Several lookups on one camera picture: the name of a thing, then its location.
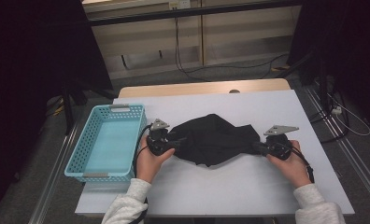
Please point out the person's left hand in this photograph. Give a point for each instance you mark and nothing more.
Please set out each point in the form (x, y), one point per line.
(147, 165)

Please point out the white wall socket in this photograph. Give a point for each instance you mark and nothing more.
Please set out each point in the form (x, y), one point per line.
(179, 3)

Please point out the beige wooden cabinet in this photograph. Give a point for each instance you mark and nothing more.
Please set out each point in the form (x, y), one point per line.
(242, 37)

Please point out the black stand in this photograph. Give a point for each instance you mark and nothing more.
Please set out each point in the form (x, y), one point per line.
(68, 112)
(322, 77)

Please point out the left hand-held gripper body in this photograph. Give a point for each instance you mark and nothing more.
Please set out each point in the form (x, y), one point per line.
(158, 143)

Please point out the light blue plastic basket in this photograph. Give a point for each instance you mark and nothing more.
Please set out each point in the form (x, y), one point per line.
(108, 146)

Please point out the black horizontal bar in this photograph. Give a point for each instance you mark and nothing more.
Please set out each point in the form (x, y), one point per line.
(189, 12)

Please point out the metal floor rail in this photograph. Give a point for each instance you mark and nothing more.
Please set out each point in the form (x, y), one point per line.
(359, 166)
(50, 183)

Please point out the wide black curtain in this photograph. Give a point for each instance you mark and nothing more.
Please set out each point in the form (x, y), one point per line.
(24, 62)

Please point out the narrow black curtain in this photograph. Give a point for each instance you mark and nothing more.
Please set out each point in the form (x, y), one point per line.
(354, 46)

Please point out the wooden table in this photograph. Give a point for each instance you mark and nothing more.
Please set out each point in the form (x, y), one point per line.
(173, 90)

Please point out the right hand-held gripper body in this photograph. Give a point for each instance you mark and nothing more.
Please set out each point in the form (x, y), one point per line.
(279, 146)

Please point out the black shorts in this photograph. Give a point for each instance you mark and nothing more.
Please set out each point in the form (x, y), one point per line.
(214, 140)

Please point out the person's right hand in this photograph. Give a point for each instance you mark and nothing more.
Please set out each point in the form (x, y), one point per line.
(293, 169)

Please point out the dark round table grommet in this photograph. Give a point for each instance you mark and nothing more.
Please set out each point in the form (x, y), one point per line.
(234, 91)

